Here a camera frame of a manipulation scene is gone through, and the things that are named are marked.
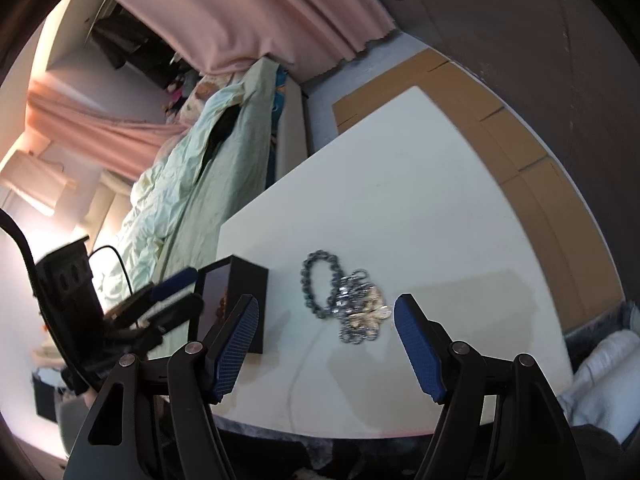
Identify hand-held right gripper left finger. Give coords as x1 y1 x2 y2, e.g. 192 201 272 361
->
62 294 261 480

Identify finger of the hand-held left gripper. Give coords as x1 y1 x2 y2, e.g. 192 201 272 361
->
150 266 199 303
145 292 205 335

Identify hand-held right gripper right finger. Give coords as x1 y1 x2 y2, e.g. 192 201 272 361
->
394 294 586 480

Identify black gift box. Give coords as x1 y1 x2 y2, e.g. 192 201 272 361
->
190 255 269 356

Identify blue grey bead bracelet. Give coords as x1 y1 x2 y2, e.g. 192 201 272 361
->
300 250 347 320

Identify light green duvet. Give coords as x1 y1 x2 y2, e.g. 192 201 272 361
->
95 82 251 306

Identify beige headboard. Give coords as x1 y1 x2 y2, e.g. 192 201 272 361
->
82 182 138 247

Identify white low table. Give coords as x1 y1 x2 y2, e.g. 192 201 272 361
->
207 85 576 441

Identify black cloth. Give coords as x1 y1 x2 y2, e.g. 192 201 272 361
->
201 104 242 167

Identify gathered pink curtain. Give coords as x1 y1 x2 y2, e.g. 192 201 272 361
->
27 77 188 182

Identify printed pillow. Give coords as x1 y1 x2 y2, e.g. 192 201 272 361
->
177 80 227 122

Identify white cloth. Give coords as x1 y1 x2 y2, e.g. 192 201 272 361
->
557 330 640 446

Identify blue printed bed sheet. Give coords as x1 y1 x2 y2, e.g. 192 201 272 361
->
267 67 289 184

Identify plush toys pile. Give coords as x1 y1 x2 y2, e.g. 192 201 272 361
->
162 72 197 112

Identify brown cardboard floor covering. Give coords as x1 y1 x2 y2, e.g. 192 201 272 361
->
332 47 626 333

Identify blue denim cloth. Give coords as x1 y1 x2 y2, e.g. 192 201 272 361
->
562 300 640 347

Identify hanging dark clothes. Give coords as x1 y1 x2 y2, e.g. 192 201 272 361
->
92 2 196 92

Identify wide pink curtain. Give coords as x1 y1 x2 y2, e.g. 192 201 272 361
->
87 0 401 75

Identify beige bed frame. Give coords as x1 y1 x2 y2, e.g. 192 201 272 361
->
275 80 309 182

